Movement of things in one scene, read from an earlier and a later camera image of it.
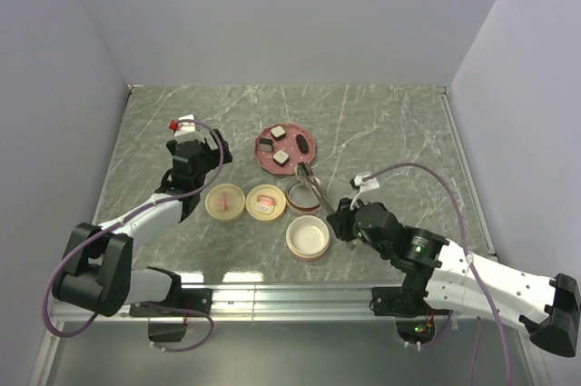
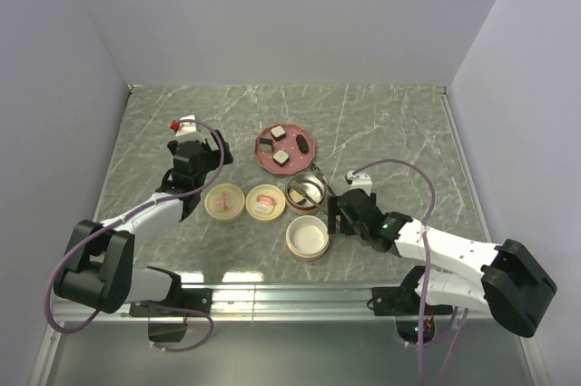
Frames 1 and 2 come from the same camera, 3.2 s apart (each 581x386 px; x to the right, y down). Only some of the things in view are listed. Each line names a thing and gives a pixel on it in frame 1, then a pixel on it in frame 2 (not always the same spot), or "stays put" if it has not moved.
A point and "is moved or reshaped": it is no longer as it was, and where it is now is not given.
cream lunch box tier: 308,238 stays put
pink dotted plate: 279,147 stays put
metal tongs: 304,173 is moved or reshaped
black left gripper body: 210,155 stays put
